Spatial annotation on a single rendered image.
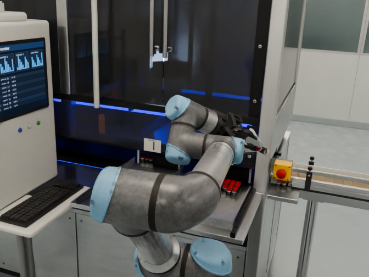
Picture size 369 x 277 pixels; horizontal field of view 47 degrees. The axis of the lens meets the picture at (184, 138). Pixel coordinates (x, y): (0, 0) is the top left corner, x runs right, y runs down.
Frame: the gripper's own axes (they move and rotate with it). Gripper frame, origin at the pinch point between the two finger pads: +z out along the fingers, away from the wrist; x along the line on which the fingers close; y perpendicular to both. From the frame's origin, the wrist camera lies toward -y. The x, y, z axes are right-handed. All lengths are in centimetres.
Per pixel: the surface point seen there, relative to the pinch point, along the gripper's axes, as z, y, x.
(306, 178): 51, 14, 15
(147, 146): -3, 39, 56
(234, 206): 20.0, 1.0, 32.7
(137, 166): 0, 39, 71
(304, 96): 348, 335, 140
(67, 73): -42, 72, 62
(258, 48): 5.1, 45.4, -10.1
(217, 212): 12.2, -2.8, 34.8
